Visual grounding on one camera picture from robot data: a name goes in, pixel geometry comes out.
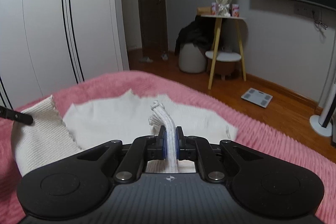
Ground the white knit sweater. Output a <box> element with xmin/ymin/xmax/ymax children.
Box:
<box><xmin>11</xmin><ymin>90</ymin><xmax>238</xmax><ymax>175</ymax></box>

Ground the black clothing on pouf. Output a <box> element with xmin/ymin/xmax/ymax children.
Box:
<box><xmin>174</xmin><ymin>15</ymin><xmax>216</xmax><ymax>56</ymax></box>

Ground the pink ribbed bed blanket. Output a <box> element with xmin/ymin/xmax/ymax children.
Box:
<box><xmin>0</xmin><ymin>70</ymin><xmax>336</xmax><ymax>224</ymax></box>

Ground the wooden stool under table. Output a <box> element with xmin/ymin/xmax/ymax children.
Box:
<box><xmin>213</xmin><ymin>61</ymin><xmax>239</xmax><ymax>80</ymax></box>

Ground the white round pouf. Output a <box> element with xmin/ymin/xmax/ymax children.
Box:
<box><xmin>178</xmin><ymin>43</ymin><xmax>207</xmax><ymax>73</ymax></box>

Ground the bathroom scale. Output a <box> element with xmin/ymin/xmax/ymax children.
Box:
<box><xmin>241</xmin><ymin>88</ymin><xmax>273</xmax><ymax>108</ymax></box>

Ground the grey slipper left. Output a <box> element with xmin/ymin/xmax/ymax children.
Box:
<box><xmin>139</xmin><ymin>56</ymin><xmax>153</xmax><ymax>63</ymax></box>

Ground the grey slipper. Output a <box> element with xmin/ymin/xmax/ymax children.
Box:
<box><xmin>139</xmin><ymin>56</ymin><xmax>153</xmax><ymax>63</ymax></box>
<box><xmin>161</xmin><ymin>53</ymin><xmax>169</xmax><ymax>61</ymax></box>

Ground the grey slipper right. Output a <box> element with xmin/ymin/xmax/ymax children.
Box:
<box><xmin>161</xmin><ymin>53</ymin><xmax>169</xmax><ymax>61</ymax></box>

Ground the yellow-legged white side table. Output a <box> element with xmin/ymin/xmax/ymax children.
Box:
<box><xmin>194</xmin><ymin>14</ymin><xmax>248</xmax><ymax>90</ymax></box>

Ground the white wardrobe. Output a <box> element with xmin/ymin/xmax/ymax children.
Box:
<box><xmin>1</xmin><ymin>0</ymin><xmax>129</xmax><ymax>109</ymax></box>

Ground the dark wooden door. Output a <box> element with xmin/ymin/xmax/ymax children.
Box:
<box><xmin>138</xmin><ymin>0</ymin><xmax>169</xmax><ymax>59</ymax></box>

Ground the brown box on table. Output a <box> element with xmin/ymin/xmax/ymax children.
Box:
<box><xmin>197</xmin><ymin>7</ymin><xmax>212</xmax><ymax>15</ymax></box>

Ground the pink can left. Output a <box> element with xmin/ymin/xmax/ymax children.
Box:
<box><xmin>211</xmin><ymin>2</ymin><xmax>219</xmax><ymax>15</ymax></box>

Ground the pink can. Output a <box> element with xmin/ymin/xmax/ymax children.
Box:
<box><xmin>211</xmin><ymin>2</ymin><xmax>219</xmax><ymax>15</ymax></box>
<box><xmin>232</xmin><ymin>4</ymin><xmax>240</xmax><ymax>18</ymax></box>

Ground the pink can right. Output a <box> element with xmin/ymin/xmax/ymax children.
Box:
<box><xmin>232</xmin><ymin>4</ymin><xmax>240</xmax><ymax>18</ymax></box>

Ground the wall power socket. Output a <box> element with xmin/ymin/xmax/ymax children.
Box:
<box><xmin>294</xmin><ymin>5</ymin><xmax>311</xmax><ymax>17</ymax></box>

